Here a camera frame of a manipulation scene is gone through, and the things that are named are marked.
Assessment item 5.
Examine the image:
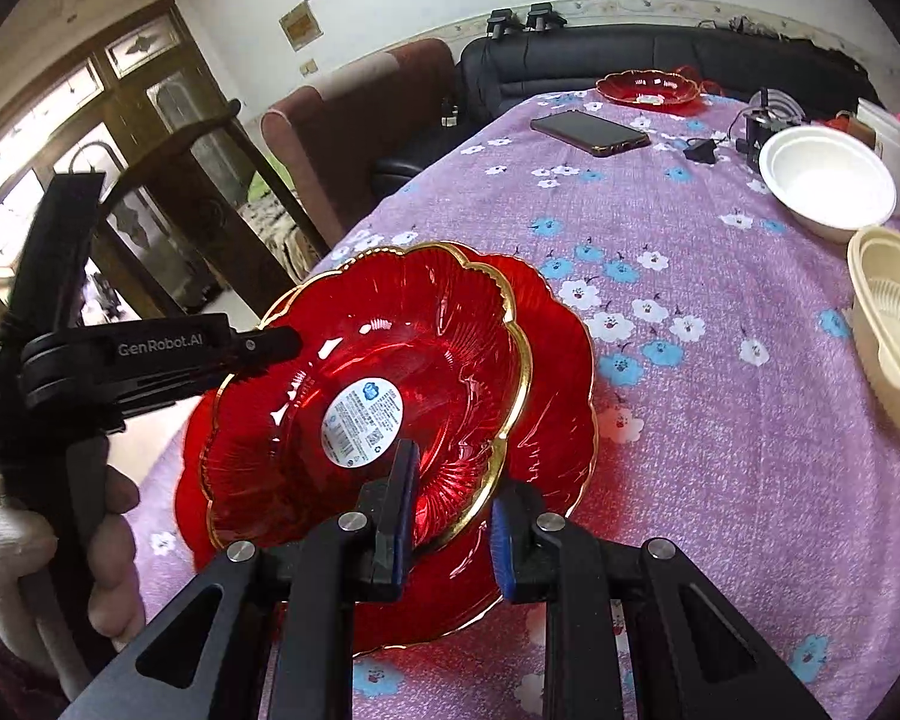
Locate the cream plastic bowl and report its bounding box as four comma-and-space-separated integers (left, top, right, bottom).
847, 226, 900, 430

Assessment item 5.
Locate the black gripper on sofa right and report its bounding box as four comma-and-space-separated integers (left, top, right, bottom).
525, 2, 567, 32

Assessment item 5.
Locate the black smartphone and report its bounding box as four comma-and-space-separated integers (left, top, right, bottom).
530, 110, 650, 158

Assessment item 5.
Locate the small red plate far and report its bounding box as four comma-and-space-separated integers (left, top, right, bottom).
596, 70, 701, 109

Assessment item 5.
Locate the white foam bowl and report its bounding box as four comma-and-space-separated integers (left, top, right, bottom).
759, 125, 896, 244

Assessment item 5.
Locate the black device with cable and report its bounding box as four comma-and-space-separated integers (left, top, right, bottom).
736, 88, 806, 172

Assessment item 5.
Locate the small framed certificate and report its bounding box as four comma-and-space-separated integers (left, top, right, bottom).
279, 0, 323, 52

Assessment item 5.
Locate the black leather sofa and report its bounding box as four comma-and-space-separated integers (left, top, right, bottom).
368, 25, 878, 200

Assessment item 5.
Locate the black power adapter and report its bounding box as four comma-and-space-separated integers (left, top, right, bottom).
683, 138, 722, 166

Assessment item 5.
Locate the white gloved left hand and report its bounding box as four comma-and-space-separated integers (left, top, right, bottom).
0, 463, 149, 680

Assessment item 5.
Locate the dark wooden chair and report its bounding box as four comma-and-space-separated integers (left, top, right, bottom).
97, 99, 329, 314

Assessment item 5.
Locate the large red scalloped plate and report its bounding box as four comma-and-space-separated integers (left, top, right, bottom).
173, 242, 600, 657

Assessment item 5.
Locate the white plastic jar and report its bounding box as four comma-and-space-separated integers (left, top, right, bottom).
857, 98, 900, 218

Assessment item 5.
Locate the red glass plate with label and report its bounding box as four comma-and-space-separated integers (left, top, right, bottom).
175, 242, 533, 564

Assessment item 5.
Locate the purple floral tablecloth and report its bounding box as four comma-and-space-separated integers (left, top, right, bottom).
122, 88, 900, 720

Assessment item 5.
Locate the wooden glass door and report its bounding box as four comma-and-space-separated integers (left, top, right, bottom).
0, 0, 256, 320

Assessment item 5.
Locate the brown armchair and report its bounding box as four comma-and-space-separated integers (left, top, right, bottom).
260, 37, 455, 245

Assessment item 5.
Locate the red plastic bag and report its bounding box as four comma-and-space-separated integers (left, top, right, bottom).
674, 65, 724, 96

